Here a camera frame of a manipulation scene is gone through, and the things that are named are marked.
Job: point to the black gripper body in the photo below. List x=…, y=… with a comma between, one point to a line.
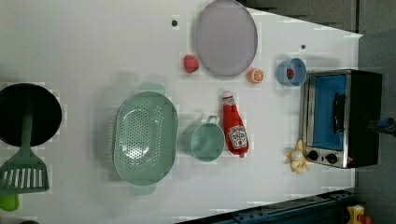
x=387, y=126

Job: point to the black silver toaster oven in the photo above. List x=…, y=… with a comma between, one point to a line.
x=340, y=109

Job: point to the yellow toy object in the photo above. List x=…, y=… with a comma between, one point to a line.
x=358, y=216

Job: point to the blue small bowl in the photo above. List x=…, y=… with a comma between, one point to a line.
x=291, y=73

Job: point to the orange slice toy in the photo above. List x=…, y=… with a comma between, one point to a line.
x=255, y=75

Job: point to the red plush ketchup bottle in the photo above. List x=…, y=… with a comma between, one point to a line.
x=234, y=129

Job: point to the green measuring cup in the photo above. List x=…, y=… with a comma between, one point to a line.
x=204, y=139

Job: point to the lilac round plate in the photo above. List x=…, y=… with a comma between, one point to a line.
x=226, y=38

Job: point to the red toy strawberry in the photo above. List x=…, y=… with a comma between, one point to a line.
x=190, y=64

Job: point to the green perforated colander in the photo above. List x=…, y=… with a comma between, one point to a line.
x=145, y=139

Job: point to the green slotted spatula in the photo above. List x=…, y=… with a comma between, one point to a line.
x=24, y=172

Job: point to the black frying pan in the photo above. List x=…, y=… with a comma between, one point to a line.
x=46, y=113

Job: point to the lime green cup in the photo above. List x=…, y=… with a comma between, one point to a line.
x=9, y=202

